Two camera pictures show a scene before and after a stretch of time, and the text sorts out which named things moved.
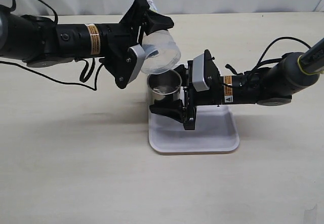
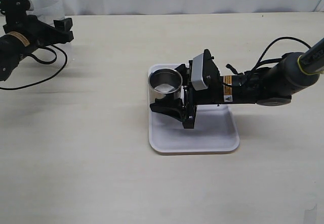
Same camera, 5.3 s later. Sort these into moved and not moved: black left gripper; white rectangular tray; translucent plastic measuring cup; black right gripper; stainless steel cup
Moved: black left gripper; translucent plastic measuring cup
Not moved: black right gripper; stainless steel cup; white rectangular tray
